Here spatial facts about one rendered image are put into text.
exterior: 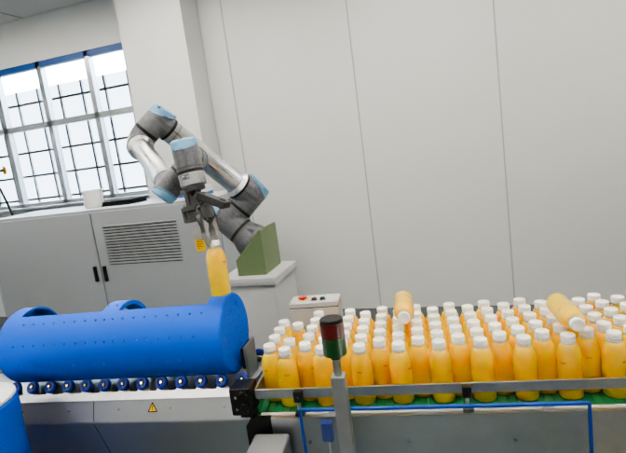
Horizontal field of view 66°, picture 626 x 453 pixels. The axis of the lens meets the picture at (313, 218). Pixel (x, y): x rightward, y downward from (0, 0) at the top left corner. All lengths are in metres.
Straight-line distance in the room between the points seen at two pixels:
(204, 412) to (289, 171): 3.04
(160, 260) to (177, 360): 2.03
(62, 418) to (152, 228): 1.89
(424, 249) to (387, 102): 1.31
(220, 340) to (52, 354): 0.63
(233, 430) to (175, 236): 2.04
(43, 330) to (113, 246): 1.99
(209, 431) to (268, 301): 0.82
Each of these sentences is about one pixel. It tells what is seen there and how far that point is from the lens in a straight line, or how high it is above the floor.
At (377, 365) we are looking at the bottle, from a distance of 1.58.
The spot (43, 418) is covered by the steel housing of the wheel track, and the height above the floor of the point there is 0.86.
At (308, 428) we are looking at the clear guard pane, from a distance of 1.57.
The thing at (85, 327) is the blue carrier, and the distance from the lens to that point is 1.93.
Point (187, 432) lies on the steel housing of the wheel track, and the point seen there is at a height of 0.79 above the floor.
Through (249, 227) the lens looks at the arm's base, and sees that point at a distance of 2.50.
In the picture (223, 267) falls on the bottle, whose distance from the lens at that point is 1.66.
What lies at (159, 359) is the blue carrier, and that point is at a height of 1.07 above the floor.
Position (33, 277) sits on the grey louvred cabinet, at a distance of 4.58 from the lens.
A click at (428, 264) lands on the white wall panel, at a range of 4.40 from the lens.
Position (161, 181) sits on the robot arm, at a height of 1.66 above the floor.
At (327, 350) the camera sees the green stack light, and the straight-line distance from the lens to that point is 1.30.
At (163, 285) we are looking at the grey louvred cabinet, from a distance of 3.79.
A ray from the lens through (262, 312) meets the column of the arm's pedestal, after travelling 2.49.
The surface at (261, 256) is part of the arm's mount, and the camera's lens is 2.45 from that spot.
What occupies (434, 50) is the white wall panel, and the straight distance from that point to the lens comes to 4.27.
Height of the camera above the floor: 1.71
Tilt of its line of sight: 9 degrees down
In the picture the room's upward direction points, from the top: 8 degrees counter-clockwise
